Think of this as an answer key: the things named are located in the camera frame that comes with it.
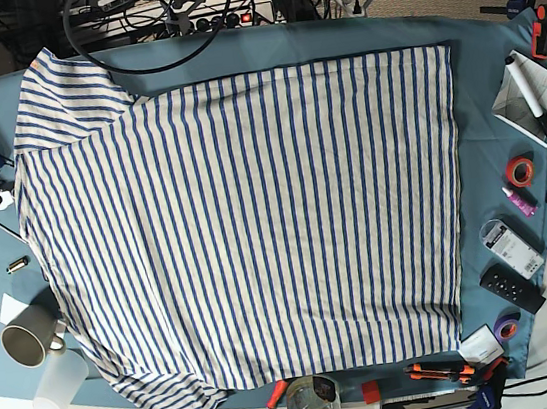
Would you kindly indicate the blue white striped T-shirt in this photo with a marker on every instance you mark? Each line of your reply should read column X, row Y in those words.
column 230, row 233

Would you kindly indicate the black power strip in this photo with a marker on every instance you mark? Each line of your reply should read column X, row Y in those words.
column 231, row 21

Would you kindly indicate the clear wine glass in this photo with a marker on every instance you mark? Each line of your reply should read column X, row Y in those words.
column 313, row 392

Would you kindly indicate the red cube block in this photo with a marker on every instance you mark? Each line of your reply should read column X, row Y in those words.
column 371, row 393

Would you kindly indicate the clear plastic packaged item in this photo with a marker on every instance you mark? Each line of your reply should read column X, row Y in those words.
column 504, row 243

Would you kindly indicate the black remote control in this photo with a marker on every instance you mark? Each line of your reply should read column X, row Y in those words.
column 510, row 286

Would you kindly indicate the red tape roll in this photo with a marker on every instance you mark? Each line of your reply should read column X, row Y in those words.
column 520, row 171

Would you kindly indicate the orange black utility knife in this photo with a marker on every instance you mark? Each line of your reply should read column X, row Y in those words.
column 454, row 372

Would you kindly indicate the white small card box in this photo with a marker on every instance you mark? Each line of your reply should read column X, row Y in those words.
column 481, row 347

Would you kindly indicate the pink glue tube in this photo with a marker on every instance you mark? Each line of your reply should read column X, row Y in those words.
column 519, row 201

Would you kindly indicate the small brass battery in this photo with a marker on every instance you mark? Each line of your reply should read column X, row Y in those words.
column 17, row 265

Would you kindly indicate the white printed paper pad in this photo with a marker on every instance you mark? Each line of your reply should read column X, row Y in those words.
column 510, row 106

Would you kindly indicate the purple tape roll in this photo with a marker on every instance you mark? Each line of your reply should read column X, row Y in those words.
column 506, row 327

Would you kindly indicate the translucent plastic cup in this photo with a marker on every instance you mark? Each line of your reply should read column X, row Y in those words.
column 63, row 376

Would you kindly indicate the white black small clip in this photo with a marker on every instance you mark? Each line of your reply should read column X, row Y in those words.
column 6, row 194

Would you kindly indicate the teal table cloth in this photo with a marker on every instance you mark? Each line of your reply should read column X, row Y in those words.
column 485, row 143

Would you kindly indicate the white marker pen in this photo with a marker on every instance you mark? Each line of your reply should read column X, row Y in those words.
column 527, row 92

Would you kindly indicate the white paper slip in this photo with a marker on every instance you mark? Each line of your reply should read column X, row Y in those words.
column 10, row 308

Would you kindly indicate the blue black spring clamp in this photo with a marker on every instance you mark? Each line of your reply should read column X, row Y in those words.
column 491, row 389

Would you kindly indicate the orange black clamp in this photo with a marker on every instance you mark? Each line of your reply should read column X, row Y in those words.
column 539, row 34

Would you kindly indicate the red handled screwdriver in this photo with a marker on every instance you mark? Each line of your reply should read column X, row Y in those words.
column 277, row 394

